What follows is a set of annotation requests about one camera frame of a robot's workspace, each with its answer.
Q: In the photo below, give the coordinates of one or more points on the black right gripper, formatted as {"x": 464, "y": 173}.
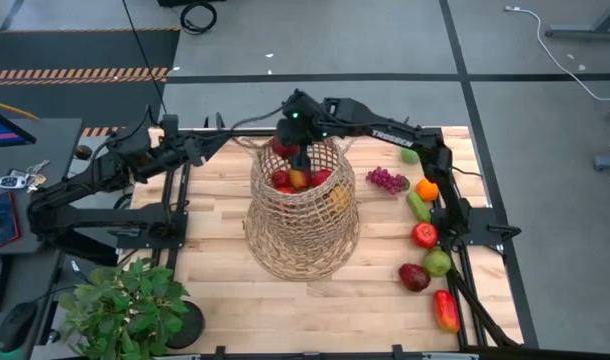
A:
{"x": 300, "y": 122}

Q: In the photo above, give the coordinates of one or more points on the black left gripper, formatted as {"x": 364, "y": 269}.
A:
{"x": 194, "y": 149}

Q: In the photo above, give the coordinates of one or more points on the red and yellow peach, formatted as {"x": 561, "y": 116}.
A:
{"x": 298, "y": 179}

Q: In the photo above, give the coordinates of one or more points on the bright green apple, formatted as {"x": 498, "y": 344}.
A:
{"x": 409, "y": 156}

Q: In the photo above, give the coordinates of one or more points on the green cucumber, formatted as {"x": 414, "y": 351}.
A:
{"x": 418, "y": 206}

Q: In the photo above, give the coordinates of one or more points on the orange fruit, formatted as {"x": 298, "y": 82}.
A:
{"x": 427, "y": 190}

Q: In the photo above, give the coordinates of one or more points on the shiny red apple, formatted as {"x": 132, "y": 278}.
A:
{"x": 424, "y": 235}

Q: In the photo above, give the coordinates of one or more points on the dark maroon fruit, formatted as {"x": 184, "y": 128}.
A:
{"x": 414, "y": 277}

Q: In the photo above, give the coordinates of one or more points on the yellowish green apple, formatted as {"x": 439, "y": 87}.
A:
{"x": 437, "y": 262}

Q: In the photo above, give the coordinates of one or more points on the red-orange mango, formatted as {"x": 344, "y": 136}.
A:
{"x": 446, "y": 311}

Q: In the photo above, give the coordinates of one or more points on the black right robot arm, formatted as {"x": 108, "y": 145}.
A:
{"x": 392, "y": 138}

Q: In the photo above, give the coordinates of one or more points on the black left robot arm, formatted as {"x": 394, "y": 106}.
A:
{"x": 85, "y": 185}

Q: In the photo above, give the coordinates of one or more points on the purple grape bunch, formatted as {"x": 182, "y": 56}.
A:
{"x": 386, "y": 180}

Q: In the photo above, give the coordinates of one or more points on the black round knob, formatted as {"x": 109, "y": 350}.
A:
{"x": 83, "y": 152}

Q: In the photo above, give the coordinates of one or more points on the black hazard-striped floor mat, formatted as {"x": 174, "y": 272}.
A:
{"x": 85, "y": 50}

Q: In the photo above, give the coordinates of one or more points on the grey side desk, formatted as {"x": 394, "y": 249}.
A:
{"x": 50, "y": 150}

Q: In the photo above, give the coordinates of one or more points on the black plant pot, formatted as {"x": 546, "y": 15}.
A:
{"x": 191, "y": 325}

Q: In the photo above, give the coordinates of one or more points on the green leafy plant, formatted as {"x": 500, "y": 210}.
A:
{"x": 125, "y": 310}

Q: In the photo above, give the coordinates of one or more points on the key bunch with fob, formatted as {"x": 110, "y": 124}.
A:
{"x": 15, "y": 180}

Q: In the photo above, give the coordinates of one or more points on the computer monitor with blue screen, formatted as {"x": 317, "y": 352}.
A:
{"x": 0, "y": 132}

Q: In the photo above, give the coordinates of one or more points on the black computer mouse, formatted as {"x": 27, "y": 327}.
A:
{"x": 16, "y": 327}

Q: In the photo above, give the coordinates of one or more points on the grey furniture foot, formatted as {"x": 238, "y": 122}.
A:
{"x": 609, "y": 163}

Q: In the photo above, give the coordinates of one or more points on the grey desk leg base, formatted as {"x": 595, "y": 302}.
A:
{"x": 585, "y": 32}

